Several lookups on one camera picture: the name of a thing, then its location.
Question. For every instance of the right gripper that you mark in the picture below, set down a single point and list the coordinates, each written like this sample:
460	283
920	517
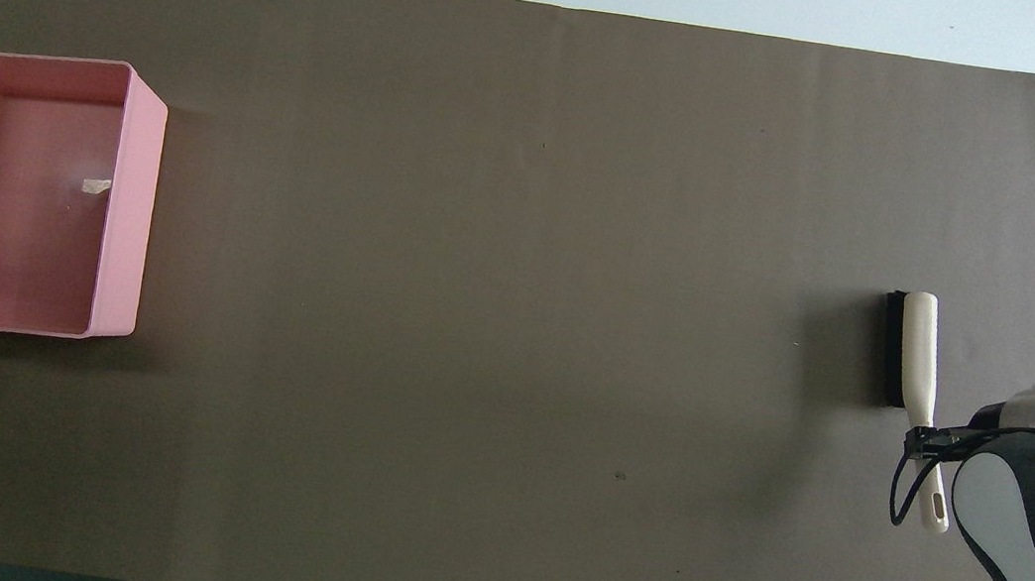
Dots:
985	416

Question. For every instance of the pink plastic bin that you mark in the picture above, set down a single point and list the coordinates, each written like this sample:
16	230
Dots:
128	209

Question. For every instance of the beige tape scrap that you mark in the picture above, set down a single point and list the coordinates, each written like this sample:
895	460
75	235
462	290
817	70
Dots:
96	186

